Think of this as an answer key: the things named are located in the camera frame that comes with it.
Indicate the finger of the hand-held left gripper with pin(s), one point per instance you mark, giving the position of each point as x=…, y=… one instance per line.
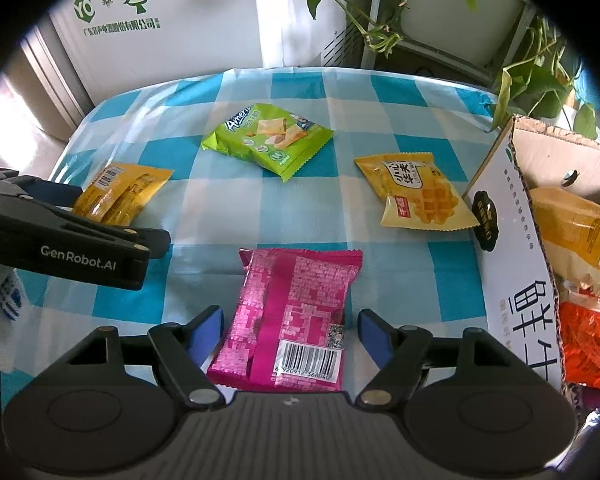
x=145, y=240
x=55, y=192

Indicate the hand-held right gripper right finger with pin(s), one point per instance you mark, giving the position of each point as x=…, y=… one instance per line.
x=375, y=332

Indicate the red snack packet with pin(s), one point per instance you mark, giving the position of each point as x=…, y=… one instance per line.
x=592, y=340

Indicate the white printed cardboard box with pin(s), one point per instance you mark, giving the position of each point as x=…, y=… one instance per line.
x=515, y=270

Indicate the white cracker packet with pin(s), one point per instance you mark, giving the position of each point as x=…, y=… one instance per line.
x=2, y=310

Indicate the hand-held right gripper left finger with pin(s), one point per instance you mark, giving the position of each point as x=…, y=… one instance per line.
x=206, y=332

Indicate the leafy green houseplant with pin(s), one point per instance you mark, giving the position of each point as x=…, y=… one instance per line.
x=540, y=85

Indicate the green trailing pothos plant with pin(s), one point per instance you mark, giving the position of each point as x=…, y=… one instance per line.
x=360, y=0

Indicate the yellow waffle snack packet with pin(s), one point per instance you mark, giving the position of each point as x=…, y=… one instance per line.
x=420, y=190

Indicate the pink snack packet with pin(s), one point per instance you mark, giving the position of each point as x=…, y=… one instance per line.
x=290, y=310

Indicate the blue white checkered tablecloth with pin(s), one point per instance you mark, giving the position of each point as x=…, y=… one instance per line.
x=280, y=220

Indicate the small orange snack packet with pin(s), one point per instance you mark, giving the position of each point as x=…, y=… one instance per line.
x=125, y=190

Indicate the grey cabinet door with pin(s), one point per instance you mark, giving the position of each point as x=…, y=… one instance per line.
x=35, y=85

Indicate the green cracker packet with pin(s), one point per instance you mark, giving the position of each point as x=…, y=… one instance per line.
x=265, y=140

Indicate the large mustard yellow snack packet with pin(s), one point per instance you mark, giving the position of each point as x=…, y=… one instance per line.
x=575, y=230

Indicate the white standing appliance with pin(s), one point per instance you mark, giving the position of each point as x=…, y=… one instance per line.
x=305, y=15

